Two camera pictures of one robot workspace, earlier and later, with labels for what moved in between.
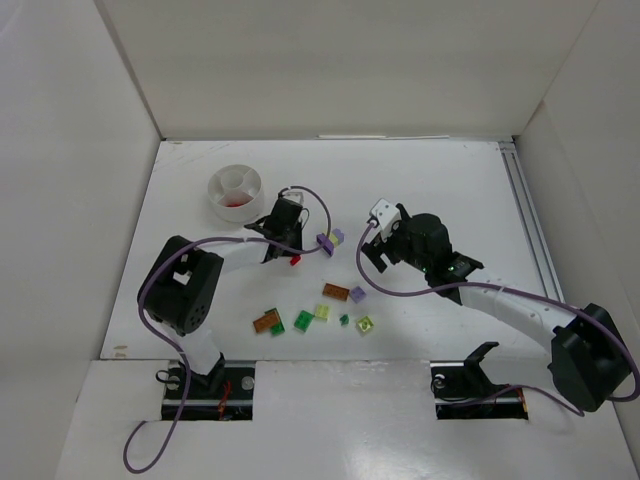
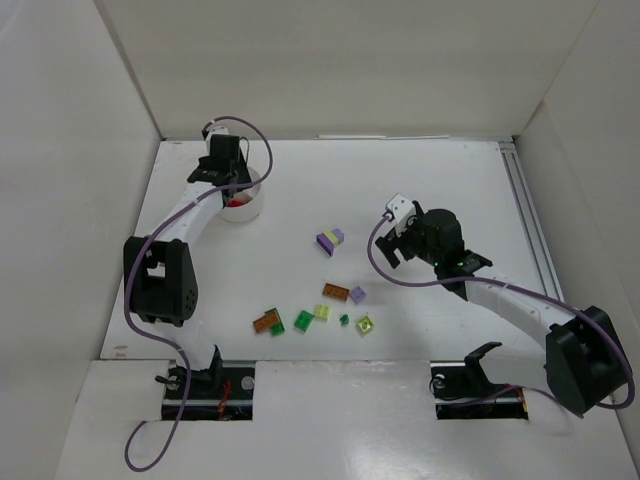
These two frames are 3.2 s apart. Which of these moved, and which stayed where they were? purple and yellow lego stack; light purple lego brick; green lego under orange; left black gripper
Moved: left black gripper
Stayed: green lego under orange; purple and yellow lego stack; light purple lego brick
